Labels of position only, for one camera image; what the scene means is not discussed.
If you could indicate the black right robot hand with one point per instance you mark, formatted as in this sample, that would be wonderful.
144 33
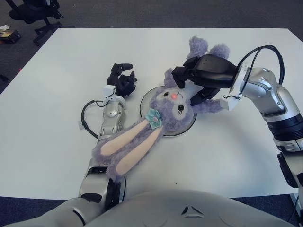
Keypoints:
213 71

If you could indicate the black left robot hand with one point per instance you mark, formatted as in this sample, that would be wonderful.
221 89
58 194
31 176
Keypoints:
123 84

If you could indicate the purple plush bunny doll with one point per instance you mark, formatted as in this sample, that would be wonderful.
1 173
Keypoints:
170 111

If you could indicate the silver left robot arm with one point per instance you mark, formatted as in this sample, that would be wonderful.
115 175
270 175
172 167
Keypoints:
113 113

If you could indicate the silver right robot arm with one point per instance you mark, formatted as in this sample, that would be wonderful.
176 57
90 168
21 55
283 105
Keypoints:
267 89

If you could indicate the white plate black rim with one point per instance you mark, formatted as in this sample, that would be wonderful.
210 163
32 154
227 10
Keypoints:
148 101

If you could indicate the black office chair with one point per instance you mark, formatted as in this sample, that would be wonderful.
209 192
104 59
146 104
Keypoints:
26 15

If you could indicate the black yellow box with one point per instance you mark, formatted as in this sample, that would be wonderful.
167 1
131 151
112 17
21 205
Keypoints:
9 36

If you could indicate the silver robot torso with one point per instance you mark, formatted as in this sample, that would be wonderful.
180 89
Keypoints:
151 208

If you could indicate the small white floor object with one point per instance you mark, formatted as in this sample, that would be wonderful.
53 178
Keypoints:
3 27

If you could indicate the white table leg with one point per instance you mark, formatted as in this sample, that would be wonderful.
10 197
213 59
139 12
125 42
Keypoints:
298 205

